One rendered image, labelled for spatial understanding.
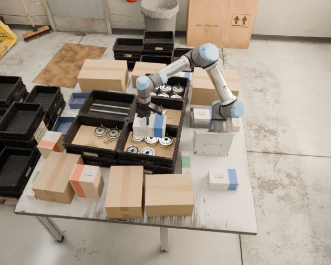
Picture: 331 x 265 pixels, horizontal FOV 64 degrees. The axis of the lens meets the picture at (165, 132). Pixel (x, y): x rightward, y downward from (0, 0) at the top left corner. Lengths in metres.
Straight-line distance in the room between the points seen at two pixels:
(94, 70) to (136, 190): 1.31
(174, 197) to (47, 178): 0.85
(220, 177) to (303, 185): 1.35
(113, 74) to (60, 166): 1.00
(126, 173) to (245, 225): 0.83
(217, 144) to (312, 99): 2.30
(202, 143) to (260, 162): 1.20
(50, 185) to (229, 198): 1.19
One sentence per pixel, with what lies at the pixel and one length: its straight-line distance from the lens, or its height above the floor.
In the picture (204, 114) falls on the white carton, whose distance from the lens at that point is 2.24.
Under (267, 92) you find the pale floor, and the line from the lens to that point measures 3.91.
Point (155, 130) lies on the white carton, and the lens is 1.67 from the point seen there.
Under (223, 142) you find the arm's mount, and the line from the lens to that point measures 1.98.
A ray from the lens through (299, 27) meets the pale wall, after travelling 5.13.
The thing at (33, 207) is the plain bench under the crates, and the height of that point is 0.70.
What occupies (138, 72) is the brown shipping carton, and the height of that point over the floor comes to 0.86.
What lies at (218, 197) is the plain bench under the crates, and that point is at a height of 0.70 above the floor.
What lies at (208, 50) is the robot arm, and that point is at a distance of 1.72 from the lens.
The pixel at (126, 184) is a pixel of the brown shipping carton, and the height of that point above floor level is 0.86.
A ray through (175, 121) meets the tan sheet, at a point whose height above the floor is 0.83.
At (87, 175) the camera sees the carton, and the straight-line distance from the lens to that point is 1.77.
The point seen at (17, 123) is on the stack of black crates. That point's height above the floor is 0.49.
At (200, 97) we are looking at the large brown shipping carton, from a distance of 2.40.
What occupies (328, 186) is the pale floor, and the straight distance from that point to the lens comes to 3.17.
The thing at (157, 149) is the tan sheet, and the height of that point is 0.83.
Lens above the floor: 2.36
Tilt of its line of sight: 49 degrees down
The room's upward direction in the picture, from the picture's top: straight up
